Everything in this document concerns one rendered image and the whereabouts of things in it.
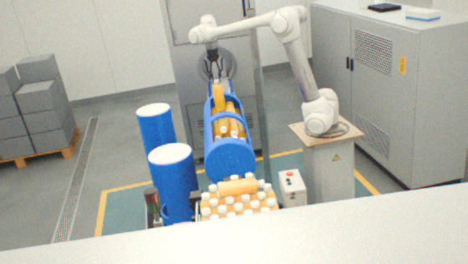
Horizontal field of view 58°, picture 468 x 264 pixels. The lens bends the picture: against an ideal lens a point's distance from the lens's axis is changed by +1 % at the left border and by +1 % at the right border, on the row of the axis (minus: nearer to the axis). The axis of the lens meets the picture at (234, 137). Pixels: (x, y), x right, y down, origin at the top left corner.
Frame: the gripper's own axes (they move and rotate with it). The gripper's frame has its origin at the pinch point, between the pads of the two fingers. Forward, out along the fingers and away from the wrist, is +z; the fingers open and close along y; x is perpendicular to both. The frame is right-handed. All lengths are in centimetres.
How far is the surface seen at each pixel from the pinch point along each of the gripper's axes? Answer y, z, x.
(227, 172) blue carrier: 1, 33, 76
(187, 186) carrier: 27, 55, 47
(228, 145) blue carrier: -2, 17, 76
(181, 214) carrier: 34, 73, 50
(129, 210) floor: 101, 138, -67
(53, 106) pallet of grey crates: 199, 67, -210
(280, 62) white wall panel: -115, 118, -460
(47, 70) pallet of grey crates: 209, 32, -250
